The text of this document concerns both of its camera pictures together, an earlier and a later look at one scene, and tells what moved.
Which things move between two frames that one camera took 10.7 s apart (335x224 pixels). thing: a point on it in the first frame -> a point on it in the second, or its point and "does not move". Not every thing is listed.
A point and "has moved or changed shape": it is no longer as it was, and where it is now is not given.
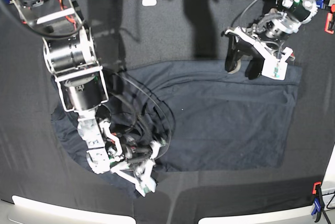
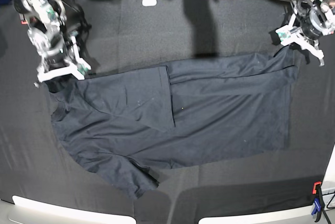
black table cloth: x=36 y=163 does not move
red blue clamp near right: x=319 y=204 does not move
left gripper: x=138 y=150 -> x=57 y=48
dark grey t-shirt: x=186 y=114 has moved or changed shape
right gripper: x=277 y=25 -> x=313 y=25
